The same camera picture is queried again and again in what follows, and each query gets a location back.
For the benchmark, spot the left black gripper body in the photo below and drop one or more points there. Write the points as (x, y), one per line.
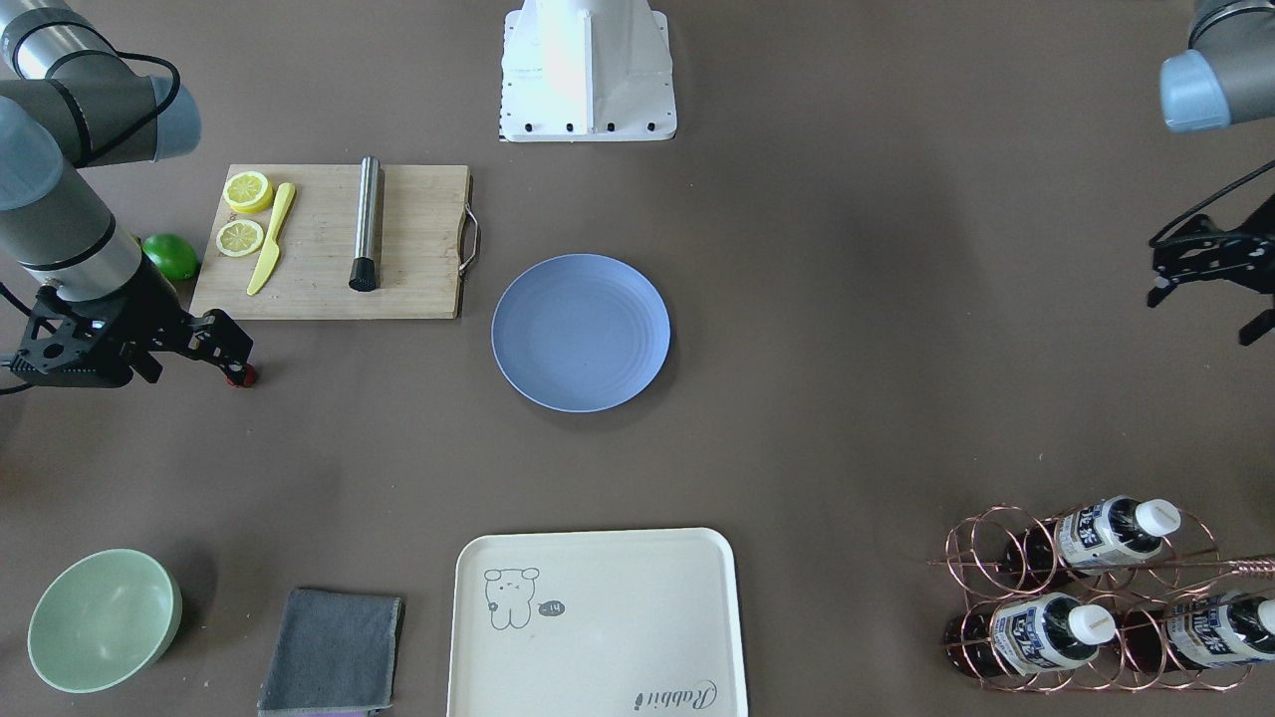
(1210, 254)

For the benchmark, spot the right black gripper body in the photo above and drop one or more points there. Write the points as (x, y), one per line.
(149, 317)

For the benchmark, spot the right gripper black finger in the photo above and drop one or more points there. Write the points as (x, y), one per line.
(220, 341)

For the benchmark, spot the red strawberry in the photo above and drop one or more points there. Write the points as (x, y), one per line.
(245, 377)

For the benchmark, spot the blue plate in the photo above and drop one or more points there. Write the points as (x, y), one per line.
(581, 333)

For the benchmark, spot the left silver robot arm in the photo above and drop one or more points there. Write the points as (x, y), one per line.
(1225, 77)

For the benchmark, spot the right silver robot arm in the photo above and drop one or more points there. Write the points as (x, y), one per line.
(75, 102)

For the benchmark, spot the green lime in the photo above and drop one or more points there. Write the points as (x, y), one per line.
(173, 256)

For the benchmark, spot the yellow plastic knife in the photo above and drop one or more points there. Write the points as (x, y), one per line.
(270, 251)

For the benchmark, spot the lemon half upper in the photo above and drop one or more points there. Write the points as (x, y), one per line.
(239, 238)

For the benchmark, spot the lemon half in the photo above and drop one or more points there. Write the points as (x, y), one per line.
(248, 192)
(239, 238)

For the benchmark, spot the wooden cutting board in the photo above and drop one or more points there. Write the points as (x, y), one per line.
(420, 249)

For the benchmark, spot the lemon half lower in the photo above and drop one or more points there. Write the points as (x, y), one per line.
(248, 192)

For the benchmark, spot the steel muddler black cap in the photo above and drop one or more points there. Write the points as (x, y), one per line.
(365, 275)

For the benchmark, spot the green bowl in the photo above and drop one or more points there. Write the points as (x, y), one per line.
(103, 620)

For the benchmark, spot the dark drink bottle back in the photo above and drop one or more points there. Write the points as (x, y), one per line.
(1117, 532)

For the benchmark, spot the dark drink bottle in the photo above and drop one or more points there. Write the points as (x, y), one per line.
(1227, 630)
(1024, 637)
(1117, 532)

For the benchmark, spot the grey folded cloth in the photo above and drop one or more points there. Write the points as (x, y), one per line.
(335, 655)

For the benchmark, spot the dark drink bottle middle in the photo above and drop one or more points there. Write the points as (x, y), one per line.
(1227, 630)

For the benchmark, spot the dark drink bottle front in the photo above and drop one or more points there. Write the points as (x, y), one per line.
(1024, 637)

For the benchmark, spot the white pillar with base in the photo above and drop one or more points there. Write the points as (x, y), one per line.
(586, 71)

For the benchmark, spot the cream rabbit tray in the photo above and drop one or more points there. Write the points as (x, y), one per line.
(598, 623)

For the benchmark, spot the copper wire bottle rack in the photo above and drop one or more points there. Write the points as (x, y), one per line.
(1191, 569)

